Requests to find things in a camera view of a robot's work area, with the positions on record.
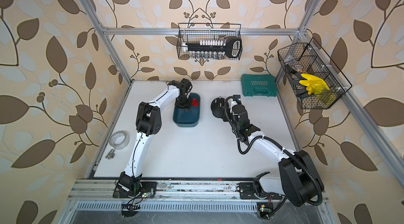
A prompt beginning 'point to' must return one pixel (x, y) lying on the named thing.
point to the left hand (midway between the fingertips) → (185, 105)
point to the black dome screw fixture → (216, 106)
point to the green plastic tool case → (259, 84)
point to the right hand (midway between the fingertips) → (227, 107)
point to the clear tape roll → (119, 140)
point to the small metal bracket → (111, 154)
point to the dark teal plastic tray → (185, 118)
